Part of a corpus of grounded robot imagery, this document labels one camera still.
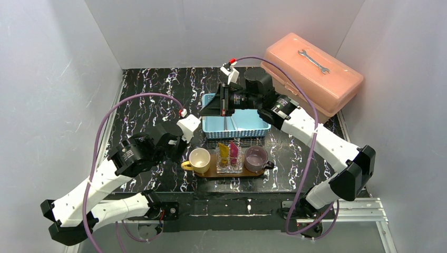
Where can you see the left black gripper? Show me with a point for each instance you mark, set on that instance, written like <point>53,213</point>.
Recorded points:
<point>178,146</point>

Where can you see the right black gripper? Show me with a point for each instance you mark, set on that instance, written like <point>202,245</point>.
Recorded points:
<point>224,99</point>

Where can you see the light blue plastic basket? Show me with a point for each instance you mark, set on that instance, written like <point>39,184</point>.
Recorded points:
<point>213,126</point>

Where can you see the cream yellow mug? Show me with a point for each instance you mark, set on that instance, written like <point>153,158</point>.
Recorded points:
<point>198,161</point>

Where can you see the yellow toothpaste tube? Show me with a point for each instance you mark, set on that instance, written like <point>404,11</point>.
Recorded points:
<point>223,154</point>

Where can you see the pink toothpaste tube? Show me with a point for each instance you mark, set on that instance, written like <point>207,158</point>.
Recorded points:
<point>233,154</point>

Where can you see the clear plastic package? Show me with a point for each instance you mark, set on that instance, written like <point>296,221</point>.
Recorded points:
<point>228,168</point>

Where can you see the brown wooden oval tray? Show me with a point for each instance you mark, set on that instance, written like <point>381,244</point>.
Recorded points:
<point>212,171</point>

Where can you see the purple translucent cup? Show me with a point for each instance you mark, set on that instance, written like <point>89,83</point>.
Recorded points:
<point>256,159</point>

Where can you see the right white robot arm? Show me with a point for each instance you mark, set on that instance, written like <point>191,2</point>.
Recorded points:
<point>353,166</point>

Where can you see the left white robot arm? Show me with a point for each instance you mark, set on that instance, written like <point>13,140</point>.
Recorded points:
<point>83,211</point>

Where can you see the silver open-end wrench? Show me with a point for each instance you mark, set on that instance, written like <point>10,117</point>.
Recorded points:
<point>324,70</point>

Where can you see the pink plastic toolbox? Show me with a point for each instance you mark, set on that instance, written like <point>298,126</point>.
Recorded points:
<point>291,72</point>

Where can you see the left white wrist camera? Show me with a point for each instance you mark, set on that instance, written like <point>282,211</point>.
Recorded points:
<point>188,124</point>

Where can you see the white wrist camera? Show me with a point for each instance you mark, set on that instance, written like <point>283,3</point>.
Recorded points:
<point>188,124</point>
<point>229,70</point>

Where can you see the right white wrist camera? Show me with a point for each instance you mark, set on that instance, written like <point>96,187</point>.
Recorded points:
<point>229,70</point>

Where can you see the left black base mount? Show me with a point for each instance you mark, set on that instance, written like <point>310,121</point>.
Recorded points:
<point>163,211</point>

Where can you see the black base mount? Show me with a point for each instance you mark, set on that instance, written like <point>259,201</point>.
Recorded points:
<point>163,211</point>
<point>304,211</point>

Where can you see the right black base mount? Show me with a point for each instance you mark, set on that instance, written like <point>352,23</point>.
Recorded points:
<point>304,211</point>

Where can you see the aluminium frame rail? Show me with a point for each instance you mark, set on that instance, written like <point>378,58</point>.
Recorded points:
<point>359,209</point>

